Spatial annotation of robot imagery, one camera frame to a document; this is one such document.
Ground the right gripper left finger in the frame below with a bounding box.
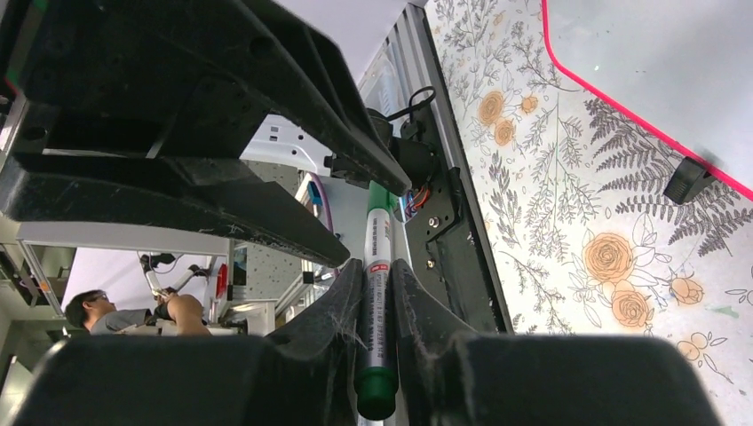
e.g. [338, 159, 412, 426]
[12, 1, 410, 194]

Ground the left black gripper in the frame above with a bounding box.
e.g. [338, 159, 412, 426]
[12, 259, 718, 425]

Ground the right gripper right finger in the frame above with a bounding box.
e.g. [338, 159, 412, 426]
[1, 153, 351, 267]

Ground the green whiteboard marker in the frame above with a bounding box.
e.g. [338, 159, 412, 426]
[353, 182, 399, 421]

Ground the pink framed whiteboard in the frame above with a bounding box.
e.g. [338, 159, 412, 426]
[542, 1, 752, 196]

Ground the black whiteboard stand foot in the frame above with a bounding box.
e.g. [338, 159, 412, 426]
[663, 156, 716, 205]

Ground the person in background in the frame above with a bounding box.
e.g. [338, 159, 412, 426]
[64, 289, 211, 335]

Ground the floral table mat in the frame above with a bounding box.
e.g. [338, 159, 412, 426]
[425, 1, 752, 425]

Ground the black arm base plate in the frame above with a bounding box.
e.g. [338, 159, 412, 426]
[368, 86, 509, 333]

